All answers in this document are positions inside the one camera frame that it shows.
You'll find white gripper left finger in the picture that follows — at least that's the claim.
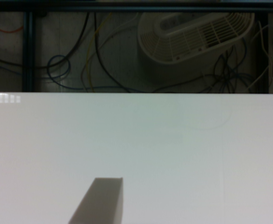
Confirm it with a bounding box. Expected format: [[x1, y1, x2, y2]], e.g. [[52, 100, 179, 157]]
[[68, 178, 123, 224]]

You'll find white vented fan appliance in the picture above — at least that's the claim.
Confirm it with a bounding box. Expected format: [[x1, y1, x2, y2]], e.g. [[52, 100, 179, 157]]
[[137, 12, 255, 64]]

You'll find blue cable loop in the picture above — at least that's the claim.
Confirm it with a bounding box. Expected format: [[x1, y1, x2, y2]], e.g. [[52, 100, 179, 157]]
[[47, 54, 72, 90]]

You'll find yellow cable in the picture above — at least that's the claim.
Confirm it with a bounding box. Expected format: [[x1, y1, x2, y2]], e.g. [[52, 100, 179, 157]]
[[81, 12, 112, 93]]

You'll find black cable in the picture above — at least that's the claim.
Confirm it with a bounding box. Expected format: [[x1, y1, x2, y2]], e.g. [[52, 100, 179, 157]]
[[93, 12, 135, 93]]

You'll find orange cable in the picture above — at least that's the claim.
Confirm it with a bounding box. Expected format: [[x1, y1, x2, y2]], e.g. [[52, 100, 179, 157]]
[[0, 18, 24, 34]]

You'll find dark blue frame post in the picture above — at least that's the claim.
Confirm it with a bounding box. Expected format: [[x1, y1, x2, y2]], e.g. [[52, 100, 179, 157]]
[[22, 12, 36, 92]]

